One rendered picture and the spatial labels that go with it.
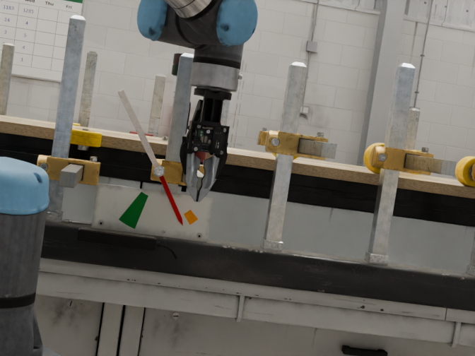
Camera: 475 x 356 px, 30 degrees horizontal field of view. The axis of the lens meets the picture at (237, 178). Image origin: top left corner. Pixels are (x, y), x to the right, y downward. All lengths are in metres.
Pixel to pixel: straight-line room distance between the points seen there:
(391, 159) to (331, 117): 7.48
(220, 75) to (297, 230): 0.72
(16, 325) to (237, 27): 0.59
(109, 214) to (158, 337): 0.44
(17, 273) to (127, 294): 0.86
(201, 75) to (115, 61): 7.46
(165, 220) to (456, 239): 0.80
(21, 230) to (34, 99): 7.88
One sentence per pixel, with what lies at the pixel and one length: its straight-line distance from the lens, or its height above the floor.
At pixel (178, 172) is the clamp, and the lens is 1.98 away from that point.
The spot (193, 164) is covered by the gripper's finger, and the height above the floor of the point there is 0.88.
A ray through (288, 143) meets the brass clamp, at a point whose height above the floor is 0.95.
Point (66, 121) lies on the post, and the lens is 1.99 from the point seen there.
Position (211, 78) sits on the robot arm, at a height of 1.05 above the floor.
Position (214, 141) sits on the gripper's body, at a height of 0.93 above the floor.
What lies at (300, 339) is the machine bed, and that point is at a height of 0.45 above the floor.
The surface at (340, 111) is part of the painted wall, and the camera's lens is 9.56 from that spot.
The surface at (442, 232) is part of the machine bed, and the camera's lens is 2.35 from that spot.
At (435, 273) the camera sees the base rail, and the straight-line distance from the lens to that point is 2.11.
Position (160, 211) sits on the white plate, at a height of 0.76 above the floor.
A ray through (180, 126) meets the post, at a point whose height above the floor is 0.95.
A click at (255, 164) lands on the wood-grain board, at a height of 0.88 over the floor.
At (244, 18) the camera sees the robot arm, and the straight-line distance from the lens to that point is 1.47.
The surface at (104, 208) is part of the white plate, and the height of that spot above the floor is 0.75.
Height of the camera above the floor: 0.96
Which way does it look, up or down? 3 degrees down
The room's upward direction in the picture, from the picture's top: 8 degrees clockwise
